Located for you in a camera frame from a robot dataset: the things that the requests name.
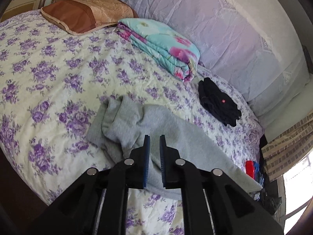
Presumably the black folded garment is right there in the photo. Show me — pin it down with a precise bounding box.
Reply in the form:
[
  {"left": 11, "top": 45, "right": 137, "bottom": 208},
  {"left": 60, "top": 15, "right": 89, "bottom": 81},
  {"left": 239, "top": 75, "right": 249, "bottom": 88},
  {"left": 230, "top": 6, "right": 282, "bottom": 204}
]
[{"left": 198, "top": 78, "right": 242, "bottom": 127}]

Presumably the brick pattern curtain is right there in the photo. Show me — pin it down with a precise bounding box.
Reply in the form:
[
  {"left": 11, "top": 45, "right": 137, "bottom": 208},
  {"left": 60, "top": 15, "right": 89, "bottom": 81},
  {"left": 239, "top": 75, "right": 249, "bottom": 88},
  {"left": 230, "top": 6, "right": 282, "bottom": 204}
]
[{"left": 262, "top": 112, "right": 313, "bottom": 181}]

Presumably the folded teal floral quilt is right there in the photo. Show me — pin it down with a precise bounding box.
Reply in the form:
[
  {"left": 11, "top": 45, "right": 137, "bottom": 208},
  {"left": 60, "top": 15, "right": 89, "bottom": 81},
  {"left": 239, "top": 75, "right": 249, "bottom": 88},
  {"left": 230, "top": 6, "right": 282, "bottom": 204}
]
[{"left": 117, "top": 18, "right": 200, "bottom": 82}]

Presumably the purple floral bedspread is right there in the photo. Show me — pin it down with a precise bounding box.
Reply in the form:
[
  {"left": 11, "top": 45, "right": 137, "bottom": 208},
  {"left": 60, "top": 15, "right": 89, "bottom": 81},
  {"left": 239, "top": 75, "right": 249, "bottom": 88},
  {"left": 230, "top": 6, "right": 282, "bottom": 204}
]
[{"left": 0, "top": 9, "right": 265, "bottom": 235}]

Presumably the lavender embossed bed headboard cover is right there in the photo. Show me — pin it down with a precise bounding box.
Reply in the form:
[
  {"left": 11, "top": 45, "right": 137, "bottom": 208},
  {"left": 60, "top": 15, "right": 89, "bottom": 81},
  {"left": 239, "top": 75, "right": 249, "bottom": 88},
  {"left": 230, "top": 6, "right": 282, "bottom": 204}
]
[{"left": 121, "top": 0, "right": 310, "bottom": 126}]

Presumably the brown gold pillow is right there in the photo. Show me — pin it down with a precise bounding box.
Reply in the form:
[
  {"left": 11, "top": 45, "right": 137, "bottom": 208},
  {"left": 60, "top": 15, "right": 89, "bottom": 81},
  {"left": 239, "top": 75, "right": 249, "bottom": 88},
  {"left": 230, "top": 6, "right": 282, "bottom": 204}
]
[{"left": 40, "top": 0, "right": 138, "bottom": 36}]

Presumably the framed picture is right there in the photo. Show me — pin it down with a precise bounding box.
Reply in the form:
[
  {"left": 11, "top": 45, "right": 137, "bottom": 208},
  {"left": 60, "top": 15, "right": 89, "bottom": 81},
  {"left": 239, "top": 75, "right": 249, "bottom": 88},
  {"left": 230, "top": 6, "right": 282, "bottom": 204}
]
[{"left": 1, "top": 0, "right": 46, "bottom": 22}]

